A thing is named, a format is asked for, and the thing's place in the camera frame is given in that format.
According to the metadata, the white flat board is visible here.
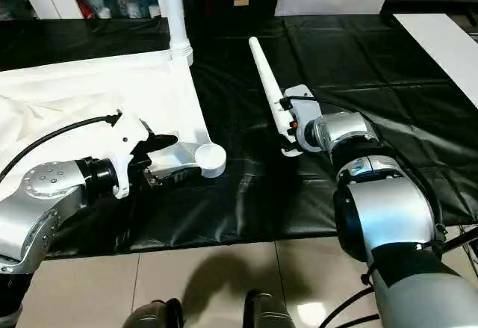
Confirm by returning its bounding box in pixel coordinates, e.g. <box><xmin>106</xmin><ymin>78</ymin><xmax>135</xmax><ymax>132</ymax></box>
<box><xmin>392</xmin><ymin>13</ymin><xmax>478</xmax><ymax>109</ymax></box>

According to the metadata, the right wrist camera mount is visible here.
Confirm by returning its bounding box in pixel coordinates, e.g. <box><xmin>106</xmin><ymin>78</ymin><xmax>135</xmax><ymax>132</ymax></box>
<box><xmin>282</xmin><ymin>84</ymin><xmax>325</xmax><ymax>153</ymax></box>

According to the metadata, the white plastic table top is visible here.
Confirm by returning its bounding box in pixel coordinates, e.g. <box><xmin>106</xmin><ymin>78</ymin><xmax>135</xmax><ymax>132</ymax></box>
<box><xmin>0</xmin><ymin>49</ymin><xmax>228</xmax><ymax>204</ymax></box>

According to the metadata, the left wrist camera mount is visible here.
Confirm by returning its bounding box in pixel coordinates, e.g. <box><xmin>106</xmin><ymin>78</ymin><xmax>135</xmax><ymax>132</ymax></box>
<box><xmin>110</xmin><ymin>112</ymin><xmax>155</xmax><ymax>200</ymax></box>

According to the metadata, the white plastic table leg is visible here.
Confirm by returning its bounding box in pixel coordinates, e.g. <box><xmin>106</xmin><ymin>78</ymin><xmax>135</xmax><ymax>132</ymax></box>
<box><xmin>248</xmin><ymin>36</ymin><xmax>304</xmax><ymax>158</ymax></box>
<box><xmin>159</xmin><ymin>0</ymin><xmax>194</xmax><ymax>68</ymax></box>

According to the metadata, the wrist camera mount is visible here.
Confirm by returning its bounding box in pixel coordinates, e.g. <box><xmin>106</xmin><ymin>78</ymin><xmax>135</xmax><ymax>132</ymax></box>
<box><xmin>282</xmin><ymin>84</ymin><xmax>325</xmax><ymax>153</ymax></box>
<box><xmin>110</xmin><ymin>112</ymin><xmax>155</xmax><ymax>200</ymax></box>

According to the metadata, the black stand leg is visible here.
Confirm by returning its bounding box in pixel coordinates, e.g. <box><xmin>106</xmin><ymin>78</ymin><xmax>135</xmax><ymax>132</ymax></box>
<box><xmin>440</xmin><ymin>226</ymin><xmax>478</xmax><ymax>255</ymax></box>

